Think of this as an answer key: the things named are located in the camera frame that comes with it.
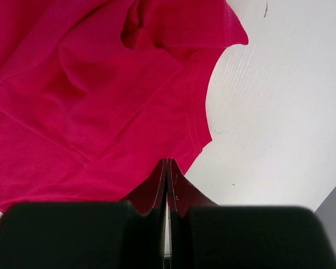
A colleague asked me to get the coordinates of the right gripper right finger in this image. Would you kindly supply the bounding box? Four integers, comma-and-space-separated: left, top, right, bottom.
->
166, 159, 336, 268

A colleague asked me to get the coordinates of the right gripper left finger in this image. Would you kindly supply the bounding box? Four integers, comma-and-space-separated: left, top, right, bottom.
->
0, 160, 167, 268

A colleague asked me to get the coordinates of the red t-shirt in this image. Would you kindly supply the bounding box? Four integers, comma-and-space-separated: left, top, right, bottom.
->
0, 1, 249, 212

